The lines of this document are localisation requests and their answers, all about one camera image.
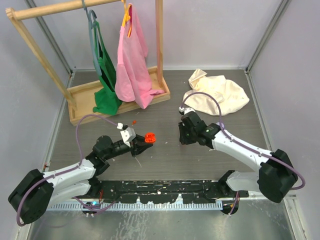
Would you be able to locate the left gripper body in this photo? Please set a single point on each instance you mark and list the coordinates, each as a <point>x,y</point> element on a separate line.
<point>119,149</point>

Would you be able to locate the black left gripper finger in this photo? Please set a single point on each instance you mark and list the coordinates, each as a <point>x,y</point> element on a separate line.
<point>140,148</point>
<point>139,140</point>

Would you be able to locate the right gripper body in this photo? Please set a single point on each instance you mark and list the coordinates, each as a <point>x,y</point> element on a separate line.
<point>187,136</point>

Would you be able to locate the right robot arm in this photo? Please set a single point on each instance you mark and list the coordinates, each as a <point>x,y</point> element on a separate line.
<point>272,173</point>

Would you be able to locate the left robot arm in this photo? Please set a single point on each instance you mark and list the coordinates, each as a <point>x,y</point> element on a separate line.
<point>38,191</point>

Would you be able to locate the green t-shirt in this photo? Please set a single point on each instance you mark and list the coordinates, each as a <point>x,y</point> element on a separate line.
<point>106,100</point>

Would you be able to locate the pink t-shirt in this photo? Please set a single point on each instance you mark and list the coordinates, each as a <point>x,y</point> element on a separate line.
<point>133,81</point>

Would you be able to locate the wooden clothes rack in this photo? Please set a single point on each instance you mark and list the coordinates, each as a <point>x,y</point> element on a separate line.
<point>81,98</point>

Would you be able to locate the grey blue hanger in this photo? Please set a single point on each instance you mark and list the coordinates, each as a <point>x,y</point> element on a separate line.
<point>91,17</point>

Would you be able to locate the orange yellow hanger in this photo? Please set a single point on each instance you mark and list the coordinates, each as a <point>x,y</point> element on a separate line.
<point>127,17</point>

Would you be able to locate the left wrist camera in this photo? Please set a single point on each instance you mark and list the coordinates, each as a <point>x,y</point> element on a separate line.
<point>128,135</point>

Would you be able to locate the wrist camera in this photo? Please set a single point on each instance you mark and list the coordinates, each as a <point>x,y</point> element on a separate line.
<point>128,135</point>
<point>185,110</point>

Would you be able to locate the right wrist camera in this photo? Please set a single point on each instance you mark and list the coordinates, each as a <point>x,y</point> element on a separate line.
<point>185,110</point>

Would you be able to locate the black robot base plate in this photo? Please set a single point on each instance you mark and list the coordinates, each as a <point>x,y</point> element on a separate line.
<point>166,192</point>

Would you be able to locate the slotted cable duct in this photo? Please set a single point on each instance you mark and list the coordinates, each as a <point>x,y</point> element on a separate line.
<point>176,206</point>

